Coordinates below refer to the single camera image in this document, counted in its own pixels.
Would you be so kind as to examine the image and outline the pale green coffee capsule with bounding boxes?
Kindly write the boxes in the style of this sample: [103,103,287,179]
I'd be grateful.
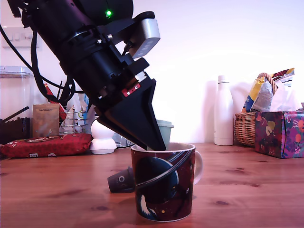
[156,119,174,149]

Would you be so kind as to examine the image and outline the dark grey coffee capsule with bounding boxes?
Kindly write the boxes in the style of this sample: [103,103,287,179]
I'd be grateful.
[107,166,136,193]

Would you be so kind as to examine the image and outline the red coffee package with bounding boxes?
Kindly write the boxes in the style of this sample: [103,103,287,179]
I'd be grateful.
[0,133,94,158]

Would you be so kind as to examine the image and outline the dark coffee beans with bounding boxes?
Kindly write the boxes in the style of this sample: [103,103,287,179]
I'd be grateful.
[0,117,31,145]

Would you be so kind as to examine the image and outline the large clear water bottle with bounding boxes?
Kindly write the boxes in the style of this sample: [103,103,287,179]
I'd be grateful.
[113,132,138,148]

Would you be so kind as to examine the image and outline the dark red planet print mug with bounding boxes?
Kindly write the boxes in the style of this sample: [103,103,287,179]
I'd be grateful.
[131,142,204,222]

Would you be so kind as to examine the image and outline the brown kraft pouch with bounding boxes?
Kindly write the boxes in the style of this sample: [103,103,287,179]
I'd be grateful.
[32,104,60,138]

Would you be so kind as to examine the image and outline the clear plastic storage container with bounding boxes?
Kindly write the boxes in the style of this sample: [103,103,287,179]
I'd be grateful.
[0,66,35,145]

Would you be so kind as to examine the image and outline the white insulated bottle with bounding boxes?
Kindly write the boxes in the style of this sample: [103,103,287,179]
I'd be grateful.
[214,75,234,146]

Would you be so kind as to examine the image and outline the wicker basket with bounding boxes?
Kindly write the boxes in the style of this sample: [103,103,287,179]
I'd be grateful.
[234,72,280,148]

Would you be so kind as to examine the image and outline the yellow and grey snack bag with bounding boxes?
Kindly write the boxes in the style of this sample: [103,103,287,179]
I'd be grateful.
[241,77,274,114]

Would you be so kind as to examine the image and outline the floral tissue box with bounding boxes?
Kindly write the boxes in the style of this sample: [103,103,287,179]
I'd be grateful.
[254,111,304,159]

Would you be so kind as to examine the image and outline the white tissue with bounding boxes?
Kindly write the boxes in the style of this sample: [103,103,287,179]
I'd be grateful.
[270,82,302,112]

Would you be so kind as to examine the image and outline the red patterned snack bag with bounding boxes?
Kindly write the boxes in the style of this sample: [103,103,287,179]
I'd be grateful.
[270,68,295,88]

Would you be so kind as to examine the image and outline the small white round camera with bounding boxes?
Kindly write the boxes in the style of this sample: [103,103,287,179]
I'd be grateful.
[90,118,117,155]

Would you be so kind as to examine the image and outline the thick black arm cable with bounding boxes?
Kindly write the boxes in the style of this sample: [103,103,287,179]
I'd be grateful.
[30,30,76,105]
[0,23,83,105]

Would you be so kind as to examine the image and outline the wire rack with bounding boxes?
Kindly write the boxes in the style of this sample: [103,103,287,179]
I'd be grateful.
[59,105,95,135]

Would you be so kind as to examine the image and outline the white light switch plate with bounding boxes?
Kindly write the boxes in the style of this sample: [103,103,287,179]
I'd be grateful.
[2,27,41,49]

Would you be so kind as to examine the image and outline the black scoop handle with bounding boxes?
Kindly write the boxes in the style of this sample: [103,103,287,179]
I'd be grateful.
[1,106,30,123]

